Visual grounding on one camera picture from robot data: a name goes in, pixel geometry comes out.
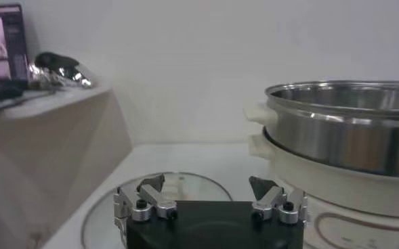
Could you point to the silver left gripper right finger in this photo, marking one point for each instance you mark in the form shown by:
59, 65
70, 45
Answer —
270, 199

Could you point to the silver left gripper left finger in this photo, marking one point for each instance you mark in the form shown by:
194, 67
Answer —
155, 199

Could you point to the glass pot lid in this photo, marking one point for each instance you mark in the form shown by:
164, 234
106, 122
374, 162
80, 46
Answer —
97, 220

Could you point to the steel steamer basket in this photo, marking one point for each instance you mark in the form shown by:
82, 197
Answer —
338, 142

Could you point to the white electric cooker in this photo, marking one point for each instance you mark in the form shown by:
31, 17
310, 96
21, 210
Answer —
348, 193

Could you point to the white side table with headset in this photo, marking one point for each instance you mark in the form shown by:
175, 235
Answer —
50, 142

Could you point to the chrome headset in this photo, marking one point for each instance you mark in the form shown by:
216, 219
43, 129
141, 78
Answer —
60, 66

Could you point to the black laptop with dark screen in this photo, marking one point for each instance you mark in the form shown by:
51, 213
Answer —
2, 44

